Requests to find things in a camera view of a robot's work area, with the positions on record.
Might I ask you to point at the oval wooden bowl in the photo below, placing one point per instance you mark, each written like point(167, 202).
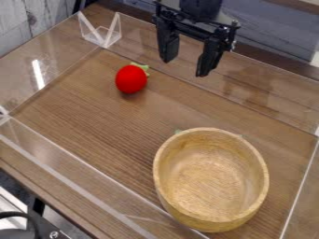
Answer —
point(211, 179)

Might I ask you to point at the clear acrylic corner bracket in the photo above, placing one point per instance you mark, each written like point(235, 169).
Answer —
point(101, 36)

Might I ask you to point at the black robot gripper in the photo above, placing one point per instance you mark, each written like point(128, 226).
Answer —
point(200, 20)

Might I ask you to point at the red plush strawberry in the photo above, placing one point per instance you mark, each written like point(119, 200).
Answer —
point(131, 78)

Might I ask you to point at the black metal table bracket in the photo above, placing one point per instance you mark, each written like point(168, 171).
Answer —
point(48, 231)

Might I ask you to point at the clear acrylic enclosure wall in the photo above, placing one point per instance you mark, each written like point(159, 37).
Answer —
point(109, 211)

